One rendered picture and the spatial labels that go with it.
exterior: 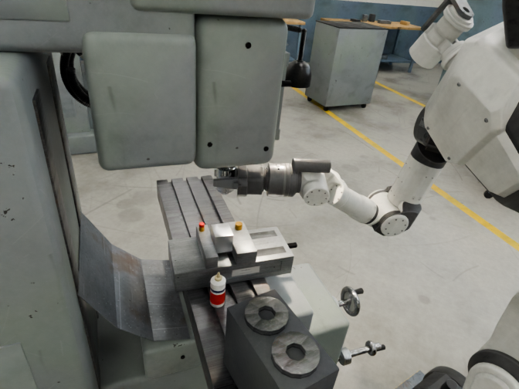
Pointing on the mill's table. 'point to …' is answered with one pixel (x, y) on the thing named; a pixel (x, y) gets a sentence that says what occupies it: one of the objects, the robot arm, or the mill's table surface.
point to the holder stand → (273, 347)
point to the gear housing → (232, 8)
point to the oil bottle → (217, 290)
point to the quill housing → (237, 88)
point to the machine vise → (184, 258)
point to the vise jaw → (242, 245)
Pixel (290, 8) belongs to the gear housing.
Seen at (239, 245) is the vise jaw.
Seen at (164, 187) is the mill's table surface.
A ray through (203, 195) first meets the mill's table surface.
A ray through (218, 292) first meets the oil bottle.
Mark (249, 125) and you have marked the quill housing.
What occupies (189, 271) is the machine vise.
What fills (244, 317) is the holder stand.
